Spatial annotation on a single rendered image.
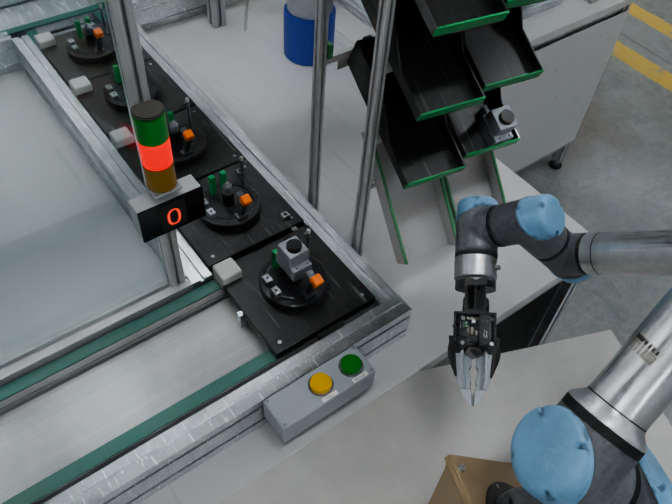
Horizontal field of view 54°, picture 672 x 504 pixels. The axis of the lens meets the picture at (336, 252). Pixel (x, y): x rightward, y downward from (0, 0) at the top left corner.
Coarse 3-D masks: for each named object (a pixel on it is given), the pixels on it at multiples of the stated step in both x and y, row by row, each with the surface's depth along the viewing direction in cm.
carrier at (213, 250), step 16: (240, 160) 145; (208, 176) 145; (224, 176) 146; (240, 176) 155; (256, 176) 156; (208, 192) 149; (224, 192) 144; (256, 192) 150; (272, 192) 153; (208, 208) 145; (224, 208) 146; (256, 208) 146; (272, 208) 149; (288, 208) 150; (192, 224) 145; (208, 224) 144; (224, 224) 143; (240, 224) 143; (256, 224) 146; (272, 224) 146; (288, 224) 146; (192, 240) 142; (208, 240) 142; (224, 240) 142; (240, 240) 143; (256, 240) 143; (272, 240) 145; (208, 256) 139; (224, 256) 140; (240, 256) 142
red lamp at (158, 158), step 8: (168, 144) 104; (144, 152) 104; (152, 152) 103; (160, 152) 104; (168, 152) 105; (144, 160) 105; (152, 160) 104; (160, 160) 105; (168, 160) 106; (152, 168) 106; (160, 168) 106
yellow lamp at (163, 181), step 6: (144, 168) 107; (168, 168) 107; (174, 168) 109; (144, 174) 109; (150, 174) 107; (156, 174) 107; (162, 174) 107; (168, 174) 108; (174, 174) 110; (150, 180) 108; (156, 180) 108; (162, 180) 108; (168, 180) 109; (174, 180) 110; (150, 186) 109; (156, 186) 109; (162, 186) 109; (168, 186) 110; (174, 186) 111; (156, 192) 110; (162, 192) 110
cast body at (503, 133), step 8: (480, 112) 134; (488, 112) 133; (496, 112) 128; (504, 112) 128; (512, 112) 128; (480, 120) 132; (488, 120) 130; (496, 120) 128; (504, 120) 127; (512, 120) 128; (480, 128) 133; (488, 128) 131; (496, 128) 128; (504, 128) 128; (512, 128) 130; (488, 136) 132; (496, 136) 130; (504, 136) 131; (512, 136) 131; (488, 144) 133; (496, 144) 131
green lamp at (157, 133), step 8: (136, 120) 99; (152, 120) 99; (160, 120) 100; (136, 128) 100; (144, 128) 100; (152, 128) 100; (160, 128) 101; (136, 136) 102; (144, 136) 101; (152, 136) 101; (160, 136) 102; (168, 136) 104; (144, 144) 102; (152, 144) 102; (160, 144) 103
